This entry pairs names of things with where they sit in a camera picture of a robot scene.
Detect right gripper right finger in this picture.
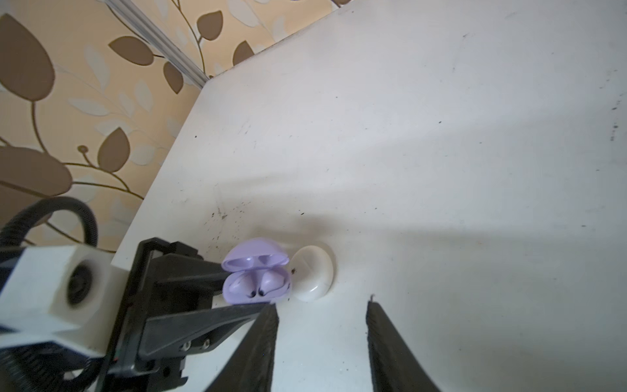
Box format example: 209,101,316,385
366,300,440,392

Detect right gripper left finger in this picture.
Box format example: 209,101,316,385
206,305,279,392

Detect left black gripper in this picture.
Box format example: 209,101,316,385
96,238,266,391

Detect purple earbud charging case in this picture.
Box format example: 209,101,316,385
221,238,292,305

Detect white earbud charging case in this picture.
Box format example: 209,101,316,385
289,245,334,302

